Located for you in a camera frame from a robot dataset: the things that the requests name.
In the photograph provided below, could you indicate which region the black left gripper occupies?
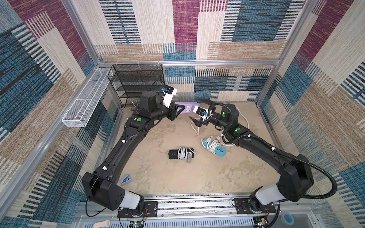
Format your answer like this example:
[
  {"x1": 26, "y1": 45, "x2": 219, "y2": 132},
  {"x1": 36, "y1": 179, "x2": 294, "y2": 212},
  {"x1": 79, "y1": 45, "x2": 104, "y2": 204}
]
[{"x1": 150, "y1": 102, "x2": 186, "y2": 123}]

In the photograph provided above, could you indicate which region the purple power strip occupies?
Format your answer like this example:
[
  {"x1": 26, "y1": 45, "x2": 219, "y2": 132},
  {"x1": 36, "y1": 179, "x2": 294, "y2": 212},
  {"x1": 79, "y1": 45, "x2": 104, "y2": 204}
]
[{"x1": 175, "y1": 102, "x2": 200, "y2": 114}]

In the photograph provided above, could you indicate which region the black power strip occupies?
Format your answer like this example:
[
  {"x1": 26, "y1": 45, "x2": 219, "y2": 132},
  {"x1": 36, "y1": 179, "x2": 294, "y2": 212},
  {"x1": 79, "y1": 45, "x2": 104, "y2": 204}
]
[{"x1": 168, "y1": 147, "x2": 196, "y2": 161}]

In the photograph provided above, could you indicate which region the white power strip cord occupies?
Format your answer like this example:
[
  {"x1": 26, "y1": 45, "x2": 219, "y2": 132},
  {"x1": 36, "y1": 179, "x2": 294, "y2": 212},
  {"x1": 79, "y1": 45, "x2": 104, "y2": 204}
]
[{"x1": 189, "y1": 106, "x2": 250, "y2": 147}]

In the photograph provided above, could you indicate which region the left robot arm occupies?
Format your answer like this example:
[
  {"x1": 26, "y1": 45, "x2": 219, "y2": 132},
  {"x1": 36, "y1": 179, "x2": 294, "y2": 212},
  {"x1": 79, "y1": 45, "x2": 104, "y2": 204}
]
[{"x1": 81, "y1": 86, "x2": 183, "y2": 215}]

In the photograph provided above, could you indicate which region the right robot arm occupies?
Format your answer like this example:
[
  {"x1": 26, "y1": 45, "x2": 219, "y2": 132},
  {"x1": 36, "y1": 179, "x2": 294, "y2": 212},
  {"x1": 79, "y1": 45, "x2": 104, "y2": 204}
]
[{"x1": 192, "y1": 100, "x2": 314, "y2": 213}]

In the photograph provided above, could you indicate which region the teal power strip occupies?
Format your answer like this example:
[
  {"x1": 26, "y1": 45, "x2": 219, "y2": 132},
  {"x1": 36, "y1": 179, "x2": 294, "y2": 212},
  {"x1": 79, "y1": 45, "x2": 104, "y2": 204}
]
[{"x1": 202, "y1": 136, "x2": 227, "y2": 157}]

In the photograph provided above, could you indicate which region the blue stapler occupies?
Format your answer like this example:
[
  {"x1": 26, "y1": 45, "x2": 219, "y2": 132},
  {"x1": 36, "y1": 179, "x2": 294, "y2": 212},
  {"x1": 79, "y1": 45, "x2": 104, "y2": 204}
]
[{"x1": 121, "y1": 174, "x2": 132, "y2": 185}]

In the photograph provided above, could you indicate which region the teal tape roll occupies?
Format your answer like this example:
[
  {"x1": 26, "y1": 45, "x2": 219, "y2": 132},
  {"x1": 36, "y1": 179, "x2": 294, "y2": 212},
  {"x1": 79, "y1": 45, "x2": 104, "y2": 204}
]
[{"x1": 280, "y1": 213, "x2": 294, "y2": 226}]

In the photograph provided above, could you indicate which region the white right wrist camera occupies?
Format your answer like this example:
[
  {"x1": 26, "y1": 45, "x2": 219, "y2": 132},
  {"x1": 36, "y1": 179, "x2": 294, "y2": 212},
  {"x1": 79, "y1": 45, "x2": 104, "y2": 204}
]
[{"x1": 193, "y1": 106, "x2": 213, "y2": 121}]

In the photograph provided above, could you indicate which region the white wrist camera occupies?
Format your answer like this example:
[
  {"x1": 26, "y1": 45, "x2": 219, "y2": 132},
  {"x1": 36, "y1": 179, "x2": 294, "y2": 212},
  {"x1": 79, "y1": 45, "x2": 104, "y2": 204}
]
[
  {"x1": 162, "y1": 85, "x2": 177, "y2": 108},
  {"x1": 193, "y1": 106, "x2": 213, "y2": 121}
]

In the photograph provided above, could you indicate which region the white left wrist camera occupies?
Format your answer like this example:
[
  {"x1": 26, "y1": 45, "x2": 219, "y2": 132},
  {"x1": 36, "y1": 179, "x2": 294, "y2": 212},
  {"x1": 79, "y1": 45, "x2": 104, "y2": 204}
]
[{"x1": 162, "y1": 85, "x2": 177, "y2": 108}]

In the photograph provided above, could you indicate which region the white cord on teal strip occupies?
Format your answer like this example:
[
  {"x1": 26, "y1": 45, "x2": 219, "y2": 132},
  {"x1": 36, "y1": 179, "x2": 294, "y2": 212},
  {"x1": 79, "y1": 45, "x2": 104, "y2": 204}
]
[{"x1": 204, "y1": 135, "x2": 224, "y2": 154}]

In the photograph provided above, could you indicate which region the black corrugated cable conduit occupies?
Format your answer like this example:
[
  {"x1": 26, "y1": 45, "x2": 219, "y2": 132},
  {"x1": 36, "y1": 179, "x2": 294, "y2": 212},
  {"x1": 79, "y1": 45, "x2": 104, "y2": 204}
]
[{"x1": 208, "y1": 102, "x2": 338, "y2": 200}]

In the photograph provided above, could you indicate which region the black wire mesh shelf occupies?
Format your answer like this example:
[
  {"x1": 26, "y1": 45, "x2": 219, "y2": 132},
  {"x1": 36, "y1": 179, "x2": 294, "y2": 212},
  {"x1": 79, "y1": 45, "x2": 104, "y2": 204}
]
[{"x1": 108, "y1": 64, "x2": 165, "y2": 107}]

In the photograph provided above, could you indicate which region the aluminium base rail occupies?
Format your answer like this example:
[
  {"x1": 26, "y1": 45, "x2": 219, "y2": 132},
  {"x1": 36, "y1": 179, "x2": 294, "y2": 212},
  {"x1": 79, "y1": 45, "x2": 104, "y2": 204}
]
[{"x1": 71, "y1": 192, "x2": 314, "y2": 228}]

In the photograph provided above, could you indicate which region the white wire mesh basket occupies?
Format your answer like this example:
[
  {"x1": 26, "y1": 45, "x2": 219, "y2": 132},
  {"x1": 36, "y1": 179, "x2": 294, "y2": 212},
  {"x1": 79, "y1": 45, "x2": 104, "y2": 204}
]
[{"x1": 62, "y1": 68, "x2": 110, "y2": 128}]

